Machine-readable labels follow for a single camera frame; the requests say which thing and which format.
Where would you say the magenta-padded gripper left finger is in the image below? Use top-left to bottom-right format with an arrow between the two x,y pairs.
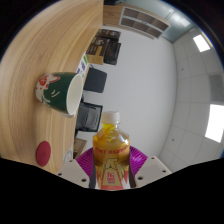
55,147 -> 97,188

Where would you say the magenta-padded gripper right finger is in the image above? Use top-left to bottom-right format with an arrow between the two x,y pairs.
129,145 -> 173,188

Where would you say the yellow-labelled drink bottle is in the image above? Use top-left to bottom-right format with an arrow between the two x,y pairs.
92,110 -> 131,191

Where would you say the flat round red coaster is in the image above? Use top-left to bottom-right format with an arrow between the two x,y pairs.
35,140 -> 52,168

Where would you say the black mesh office chair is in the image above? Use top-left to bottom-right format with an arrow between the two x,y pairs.
74,101 -> 104,134

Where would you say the large ceiling light panel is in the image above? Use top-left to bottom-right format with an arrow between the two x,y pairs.
204,103 -> 224,144

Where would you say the green and white mug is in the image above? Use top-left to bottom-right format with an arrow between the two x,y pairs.
34,71 -> 84,118

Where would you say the dark padded office chair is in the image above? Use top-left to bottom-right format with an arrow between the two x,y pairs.
83,67 -> 108,94

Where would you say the printed paper leaflet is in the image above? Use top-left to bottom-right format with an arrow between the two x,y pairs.
75,53 -> 90,79

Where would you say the ceiling air vent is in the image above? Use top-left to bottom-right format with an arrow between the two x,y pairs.
208,73 -> 224,95

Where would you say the tan cardboard box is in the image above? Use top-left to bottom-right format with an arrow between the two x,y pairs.
85,49 -> 106,65

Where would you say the large dark printed box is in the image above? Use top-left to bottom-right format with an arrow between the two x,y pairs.
89,36 -> 122,66

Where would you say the small ceiling light panel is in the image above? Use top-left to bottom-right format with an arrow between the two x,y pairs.
192,33 -> 212,53

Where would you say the small dark printed box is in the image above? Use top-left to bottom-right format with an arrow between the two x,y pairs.
96,28 -> 122,42

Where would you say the wooden shelf unit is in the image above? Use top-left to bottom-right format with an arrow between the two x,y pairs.
103,3 -> 172,43

